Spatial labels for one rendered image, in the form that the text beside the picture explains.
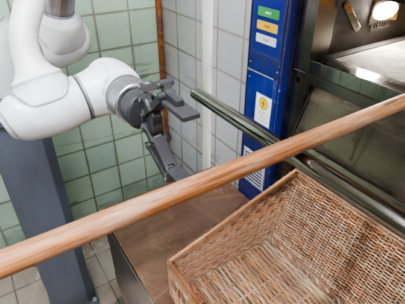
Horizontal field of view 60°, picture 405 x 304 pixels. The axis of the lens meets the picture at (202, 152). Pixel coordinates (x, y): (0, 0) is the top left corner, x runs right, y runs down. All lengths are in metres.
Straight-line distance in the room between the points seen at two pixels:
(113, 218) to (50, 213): 1.00
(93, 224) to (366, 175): 0.74
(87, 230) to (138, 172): 1.60
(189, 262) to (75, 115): 0.54
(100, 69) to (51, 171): 0.62
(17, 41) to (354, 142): 0.82
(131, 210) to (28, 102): 0.38
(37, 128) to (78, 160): 1.10
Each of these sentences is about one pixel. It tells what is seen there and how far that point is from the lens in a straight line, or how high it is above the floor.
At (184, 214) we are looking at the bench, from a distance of 1.34.
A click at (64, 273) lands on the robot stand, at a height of 0.27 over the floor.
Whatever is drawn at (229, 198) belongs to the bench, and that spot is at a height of 0.58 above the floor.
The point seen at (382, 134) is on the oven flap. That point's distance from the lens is 0.98.
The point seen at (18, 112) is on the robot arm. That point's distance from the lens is 0.76.
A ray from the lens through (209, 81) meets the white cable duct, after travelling 1.44.
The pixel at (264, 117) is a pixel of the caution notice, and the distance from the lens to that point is 1.19.
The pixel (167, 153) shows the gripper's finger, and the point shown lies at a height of 1.14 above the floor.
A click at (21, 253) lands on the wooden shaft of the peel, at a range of 0.44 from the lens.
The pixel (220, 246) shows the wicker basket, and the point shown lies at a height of 0.68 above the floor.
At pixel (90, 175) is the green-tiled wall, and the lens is 1.92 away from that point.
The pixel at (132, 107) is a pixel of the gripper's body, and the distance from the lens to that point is 0.68.
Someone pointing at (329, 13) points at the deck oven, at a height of 1.29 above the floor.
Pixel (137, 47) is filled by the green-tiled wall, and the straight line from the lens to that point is 1.74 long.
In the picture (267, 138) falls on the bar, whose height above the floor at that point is 1.17.
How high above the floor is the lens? 1.50
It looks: 33 degrees down
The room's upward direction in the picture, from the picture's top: straight up
